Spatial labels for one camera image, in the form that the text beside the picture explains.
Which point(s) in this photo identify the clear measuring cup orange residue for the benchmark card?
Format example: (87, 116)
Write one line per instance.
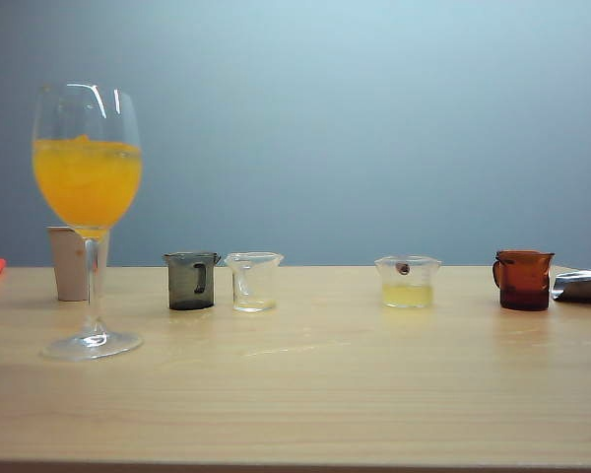
(253, 298)

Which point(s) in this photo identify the clear measuring cup yellow liquid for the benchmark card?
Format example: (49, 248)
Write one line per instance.
(408, 295)

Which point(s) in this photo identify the amber brown measuring cup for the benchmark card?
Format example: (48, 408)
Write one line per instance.
(524, 288)

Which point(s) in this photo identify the smoked grey measuring cup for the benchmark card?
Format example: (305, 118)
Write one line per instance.
(182, 285)

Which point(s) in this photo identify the silver foil bag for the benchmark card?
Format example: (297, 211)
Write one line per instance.
(583, 288)

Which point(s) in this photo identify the beige paper cup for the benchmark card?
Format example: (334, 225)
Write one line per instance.
(69, 268)

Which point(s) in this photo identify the clear stemmed wine glass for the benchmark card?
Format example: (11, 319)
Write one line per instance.
(86, 197)

